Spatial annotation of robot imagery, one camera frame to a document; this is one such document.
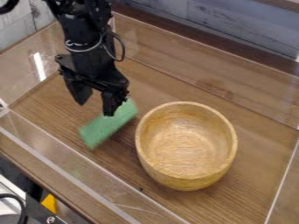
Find black cable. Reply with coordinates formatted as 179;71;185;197
0;193;28;224

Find brown wooden bowl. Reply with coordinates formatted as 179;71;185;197
135;101;239;192

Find clear acrylic corner bracket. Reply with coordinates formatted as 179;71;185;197
109;13;117;32

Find clear acrylic enclosure walls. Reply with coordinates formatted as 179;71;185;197
0;14;299;224

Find green rectangular block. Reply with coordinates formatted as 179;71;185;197
79;99;138;150

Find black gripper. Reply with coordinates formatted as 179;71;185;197
55;40;130;116

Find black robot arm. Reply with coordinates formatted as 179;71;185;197
43;0;130;116

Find yellow black device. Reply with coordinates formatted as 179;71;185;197
23;193;75;224

